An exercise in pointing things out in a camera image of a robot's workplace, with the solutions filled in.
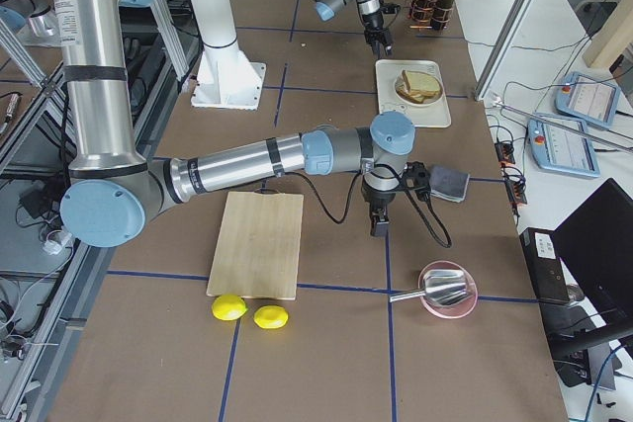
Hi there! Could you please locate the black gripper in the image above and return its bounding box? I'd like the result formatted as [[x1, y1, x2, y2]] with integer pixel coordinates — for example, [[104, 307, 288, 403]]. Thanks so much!
[[362, 162, 431, 237], [360, 2, 400, 56]]

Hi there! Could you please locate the white round plate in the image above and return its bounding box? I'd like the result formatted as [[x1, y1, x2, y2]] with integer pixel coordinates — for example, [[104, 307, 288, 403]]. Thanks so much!
[[395, 70, 443, 105]]

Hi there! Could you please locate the bread slice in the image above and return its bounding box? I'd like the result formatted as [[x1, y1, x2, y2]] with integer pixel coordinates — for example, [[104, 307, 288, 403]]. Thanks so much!
[[397, 90, 441, 105], [402, 70, 442, 97]]

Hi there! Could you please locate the cream bear tray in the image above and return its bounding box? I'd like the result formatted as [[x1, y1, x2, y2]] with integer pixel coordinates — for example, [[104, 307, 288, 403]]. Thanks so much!
[[375, 59, 451, 128]]

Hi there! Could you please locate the grey folded cloth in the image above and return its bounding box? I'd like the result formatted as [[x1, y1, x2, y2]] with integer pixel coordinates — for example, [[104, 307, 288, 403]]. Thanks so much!
[[429, 165, 471, 203]]

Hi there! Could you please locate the metal scoop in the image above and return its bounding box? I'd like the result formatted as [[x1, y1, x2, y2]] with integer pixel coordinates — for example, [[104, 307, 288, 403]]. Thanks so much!
[[389, 269, 472, 307]]

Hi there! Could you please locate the pink bowl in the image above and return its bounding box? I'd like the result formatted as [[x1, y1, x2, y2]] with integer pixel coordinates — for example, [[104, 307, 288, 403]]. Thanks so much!
[[417, 261, 479, 319]]

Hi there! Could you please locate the wooden cutting board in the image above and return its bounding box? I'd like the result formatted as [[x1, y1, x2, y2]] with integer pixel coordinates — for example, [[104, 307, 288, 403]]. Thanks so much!
[[207, 192, 304, 300]]

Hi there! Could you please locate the yellow lemon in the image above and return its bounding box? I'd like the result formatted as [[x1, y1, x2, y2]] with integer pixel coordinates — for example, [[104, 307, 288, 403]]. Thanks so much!
[[253, 305, 289, 329], [211, 294, 248, 321]]

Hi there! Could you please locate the blue teach pendant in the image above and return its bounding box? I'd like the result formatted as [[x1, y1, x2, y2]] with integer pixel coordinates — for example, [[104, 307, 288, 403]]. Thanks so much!
[[528, 114, 600, 178], [555, 72, 621, 129]]

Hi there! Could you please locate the copper wire bottle rack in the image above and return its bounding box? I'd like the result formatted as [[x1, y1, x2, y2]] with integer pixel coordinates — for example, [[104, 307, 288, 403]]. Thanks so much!
[[407, 0, 453, 31]]

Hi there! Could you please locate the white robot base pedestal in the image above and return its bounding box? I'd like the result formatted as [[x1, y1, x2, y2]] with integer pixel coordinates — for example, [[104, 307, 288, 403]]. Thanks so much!
[[191, 0, 266, 110]]

